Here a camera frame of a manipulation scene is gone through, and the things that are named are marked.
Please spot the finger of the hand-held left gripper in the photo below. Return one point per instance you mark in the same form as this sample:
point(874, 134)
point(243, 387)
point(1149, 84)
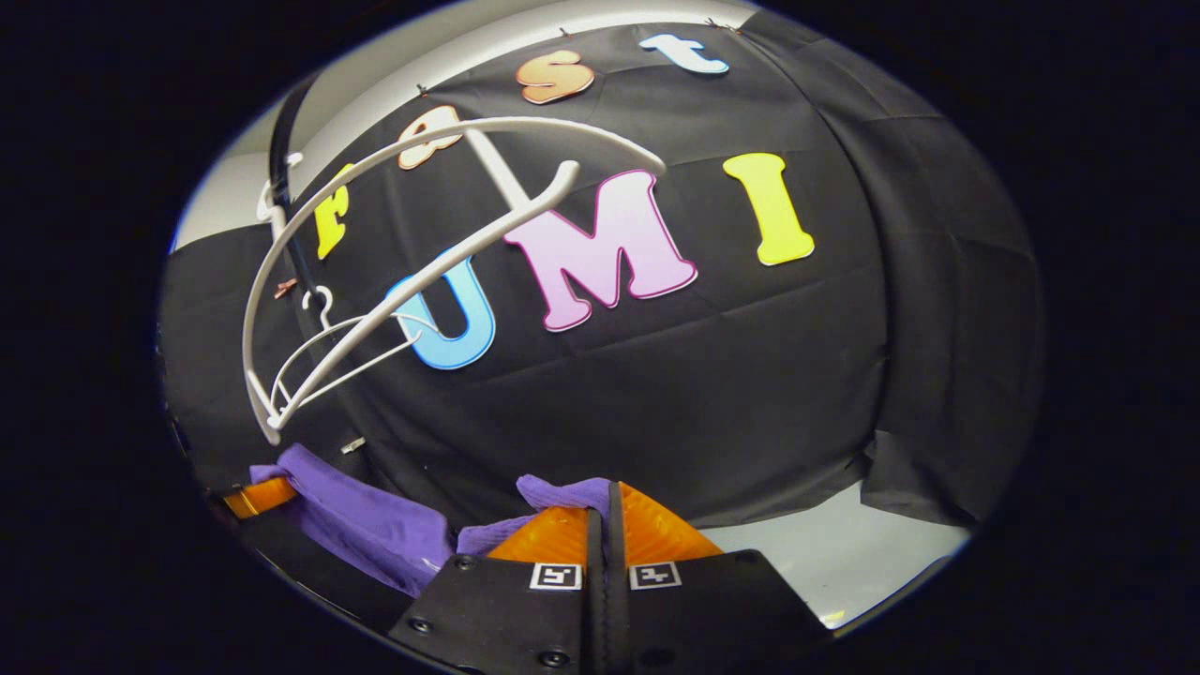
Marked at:
point(262, 497)

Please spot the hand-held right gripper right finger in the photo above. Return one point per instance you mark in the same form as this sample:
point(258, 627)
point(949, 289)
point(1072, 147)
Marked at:
point(712, 609)

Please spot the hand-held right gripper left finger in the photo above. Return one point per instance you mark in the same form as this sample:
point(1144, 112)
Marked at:
point(506, 609)

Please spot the purple shirt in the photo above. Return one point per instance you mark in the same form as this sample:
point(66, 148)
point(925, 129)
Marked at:
point(375, 525)

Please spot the large white clothes hanger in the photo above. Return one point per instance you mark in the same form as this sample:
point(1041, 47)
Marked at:
point(309, 211)

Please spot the small white clothes hanger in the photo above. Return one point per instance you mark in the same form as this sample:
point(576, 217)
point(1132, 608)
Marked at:
point(366, 323)

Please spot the black clothes rack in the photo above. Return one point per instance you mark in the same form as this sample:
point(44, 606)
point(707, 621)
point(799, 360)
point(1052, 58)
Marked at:
point(281, 159)

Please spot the silver clip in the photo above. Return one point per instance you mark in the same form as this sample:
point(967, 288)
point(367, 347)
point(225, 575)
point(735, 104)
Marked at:
point(353, 444)

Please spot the copper clip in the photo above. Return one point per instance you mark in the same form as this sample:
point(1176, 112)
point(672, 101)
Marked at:
point(286, 288)

